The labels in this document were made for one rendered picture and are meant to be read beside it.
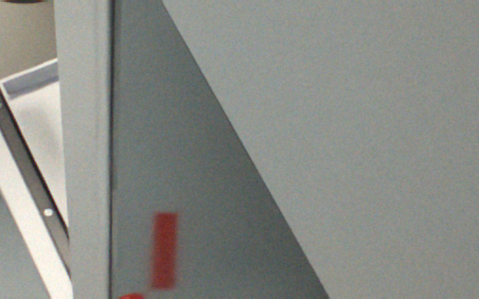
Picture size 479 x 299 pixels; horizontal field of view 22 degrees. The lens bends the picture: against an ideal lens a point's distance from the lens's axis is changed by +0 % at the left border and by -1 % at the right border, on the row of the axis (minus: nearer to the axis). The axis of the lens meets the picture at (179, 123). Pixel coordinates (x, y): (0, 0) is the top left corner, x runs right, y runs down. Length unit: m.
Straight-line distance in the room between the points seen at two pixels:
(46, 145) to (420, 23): 1.22
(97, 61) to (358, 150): 0.30
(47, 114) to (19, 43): 0.77
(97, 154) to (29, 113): 0.79
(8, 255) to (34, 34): 0.43
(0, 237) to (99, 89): 1.76
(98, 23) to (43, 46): 1.67
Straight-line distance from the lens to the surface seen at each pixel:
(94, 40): 0.64
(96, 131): 0.72
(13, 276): 2.39
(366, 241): 0.39
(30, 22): 2.32
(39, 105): 1.54
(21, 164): 1.48
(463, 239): 0.33
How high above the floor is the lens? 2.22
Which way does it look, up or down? 61 degrees down
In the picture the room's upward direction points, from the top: 6 degrees clockwise
